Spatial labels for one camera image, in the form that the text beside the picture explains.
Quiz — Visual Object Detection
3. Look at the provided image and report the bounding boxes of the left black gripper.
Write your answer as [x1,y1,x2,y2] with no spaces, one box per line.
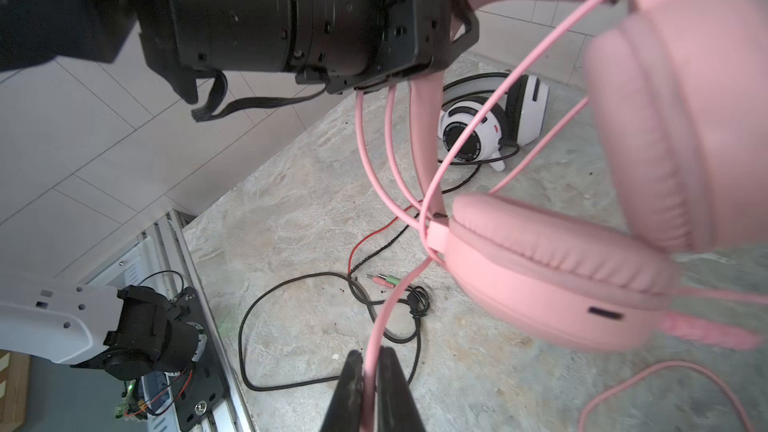
[155,0,479,93]

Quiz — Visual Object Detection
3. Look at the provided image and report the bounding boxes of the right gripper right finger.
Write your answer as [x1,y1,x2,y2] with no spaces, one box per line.
[376,347,426,432]

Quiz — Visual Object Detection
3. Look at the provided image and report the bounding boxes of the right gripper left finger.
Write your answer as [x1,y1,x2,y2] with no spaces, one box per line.
[320,350,364,432]

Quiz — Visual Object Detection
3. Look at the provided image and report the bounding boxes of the pink headphones with cable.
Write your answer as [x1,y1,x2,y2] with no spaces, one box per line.
[353,0,768,432]

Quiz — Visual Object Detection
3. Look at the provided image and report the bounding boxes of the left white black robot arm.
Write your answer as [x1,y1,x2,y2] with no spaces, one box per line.
[1,0,479,122]

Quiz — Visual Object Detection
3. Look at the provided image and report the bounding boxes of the left circuit board green led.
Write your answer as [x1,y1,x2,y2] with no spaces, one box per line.
[115,371,193,421]

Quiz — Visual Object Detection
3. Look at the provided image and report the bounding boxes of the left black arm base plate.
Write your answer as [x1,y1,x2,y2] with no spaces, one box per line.
[173,287,229,432]

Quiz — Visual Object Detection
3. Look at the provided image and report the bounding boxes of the white black headphones with cable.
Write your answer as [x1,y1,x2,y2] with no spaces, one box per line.
[237,71,551,393]

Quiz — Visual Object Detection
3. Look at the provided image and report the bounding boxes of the aluminium mounting rail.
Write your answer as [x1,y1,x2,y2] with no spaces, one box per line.
[82,210,257,431]

